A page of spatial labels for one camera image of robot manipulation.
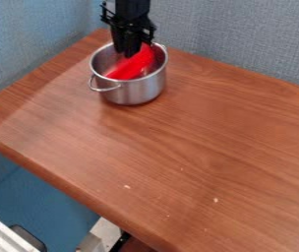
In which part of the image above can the red object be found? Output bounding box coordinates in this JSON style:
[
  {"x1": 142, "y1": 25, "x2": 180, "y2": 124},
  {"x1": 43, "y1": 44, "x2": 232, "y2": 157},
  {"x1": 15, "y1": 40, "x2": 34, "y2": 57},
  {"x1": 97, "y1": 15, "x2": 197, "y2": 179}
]
[{"x1": 103, "y1": 43, "x2": 154, "y2": 80}]

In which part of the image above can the silver metal pot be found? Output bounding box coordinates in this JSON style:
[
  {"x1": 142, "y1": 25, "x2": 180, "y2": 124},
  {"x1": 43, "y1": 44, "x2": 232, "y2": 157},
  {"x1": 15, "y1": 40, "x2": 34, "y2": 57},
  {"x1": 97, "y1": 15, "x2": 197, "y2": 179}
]
[{"x1": 87, "y1": 42, "x2": 169, "y2": 105}]

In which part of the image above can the white table leg bracket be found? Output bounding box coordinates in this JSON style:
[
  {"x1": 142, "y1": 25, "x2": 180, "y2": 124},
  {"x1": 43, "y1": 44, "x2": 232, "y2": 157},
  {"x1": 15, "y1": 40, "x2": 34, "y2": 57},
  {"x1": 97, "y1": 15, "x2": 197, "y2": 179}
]
[{"x1": 75, "y1": 218, "x2": 121, "y2": 252}]

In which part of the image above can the white ribbed radiator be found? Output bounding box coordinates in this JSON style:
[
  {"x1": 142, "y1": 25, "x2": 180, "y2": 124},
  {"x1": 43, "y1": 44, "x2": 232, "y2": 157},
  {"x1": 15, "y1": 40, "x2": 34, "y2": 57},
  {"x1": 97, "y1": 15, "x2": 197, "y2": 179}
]
[{"x1": 0, "y1": 221, "x2": 34, "y2": 252}]

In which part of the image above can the black box on floor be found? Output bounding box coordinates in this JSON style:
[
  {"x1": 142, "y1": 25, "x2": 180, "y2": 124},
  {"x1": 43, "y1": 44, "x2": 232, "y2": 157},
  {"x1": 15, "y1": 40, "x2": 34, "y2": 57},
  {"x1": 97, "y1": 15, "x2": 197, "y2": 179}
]
[{"x1": 8, "y1": 224, "x2": 47, "y2": 252}]

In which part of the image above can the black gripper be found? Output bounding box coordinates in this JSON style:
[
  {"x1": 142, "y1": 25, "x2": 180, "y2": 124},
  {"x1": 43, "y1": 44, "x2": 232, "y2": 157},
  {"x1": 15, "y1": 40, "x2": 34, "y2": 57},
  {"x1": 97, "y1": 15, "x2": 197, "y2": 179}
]
[{"x1": 101, "y1": 0, "x2": 156, "y2": 57}]

